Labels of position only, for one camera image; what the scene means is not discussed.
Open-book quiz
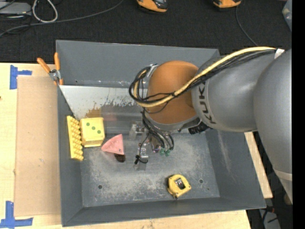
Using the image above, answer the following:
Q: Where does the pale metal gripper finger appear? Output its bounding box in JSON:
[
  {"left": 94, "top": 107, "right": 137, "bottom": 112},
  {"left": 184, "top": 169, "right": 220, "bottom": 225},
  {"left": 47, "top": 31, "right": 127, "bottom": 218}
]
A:
[
  {"left": 129, "top": 121, "right": 146, "bottom": 138},
  {"left": 132, "top": 146, "right": 149, "bottom": 171}
]

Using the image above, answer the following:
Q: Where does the grey metal bin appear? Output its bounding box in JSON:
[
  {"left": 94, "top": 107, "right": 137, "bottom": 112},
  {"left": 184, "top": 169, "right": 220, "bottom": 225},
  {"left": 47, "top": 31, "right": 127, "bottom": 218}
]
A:
[{"left": 55, "top": 39, "right": 267, "bottom": 227}]

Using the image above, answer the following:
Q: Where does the pink triangular wedge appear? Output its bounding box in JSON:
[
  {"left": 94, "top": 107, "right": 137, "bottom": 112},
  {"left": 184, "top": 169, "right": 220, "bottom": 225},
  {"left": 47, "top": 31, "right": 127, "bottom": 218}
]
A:
[{"left": 101, "top": 134, "right": 125, "bottom": 156}]

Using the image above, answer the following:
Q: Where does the yellow cube with green dots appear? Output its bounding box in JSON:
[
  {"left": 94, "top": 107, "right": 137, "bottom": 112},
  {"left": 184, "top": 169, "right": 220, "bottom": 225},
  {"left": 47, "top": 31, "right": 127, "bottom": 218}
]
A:
[{"left": 79, "top": 117, "right": 106, "bottom": 148}]

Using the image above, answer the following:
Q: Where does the yellow tape measure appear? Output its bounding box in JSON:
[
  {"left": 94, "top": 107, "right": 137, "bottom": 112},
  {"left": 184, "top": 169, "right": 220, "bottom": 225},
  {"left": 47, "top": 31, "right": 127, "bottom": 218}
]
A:
[{"left": 166, "top": 174, "right": 192, "bottom": 199}]

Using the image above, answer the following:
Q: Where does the yellow studded toy block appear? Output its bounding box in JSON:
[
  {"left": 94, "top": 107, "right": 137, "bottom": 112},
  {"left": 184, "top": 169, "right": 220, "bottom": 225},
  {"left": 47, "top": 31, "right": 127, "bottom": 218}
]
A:
[{"left": 66, "top": 115, "right": 85, "bottom": 162}]

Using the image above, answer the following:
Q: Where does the brown cardboard board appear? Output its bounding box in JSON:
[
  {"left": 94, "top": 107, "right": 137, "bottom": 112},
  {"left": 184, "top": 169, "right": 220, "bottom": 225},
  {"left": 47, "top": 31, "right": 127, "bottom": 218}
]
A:
[{"left": 13, "top": 75, "right": 63, "bottom": 217}]

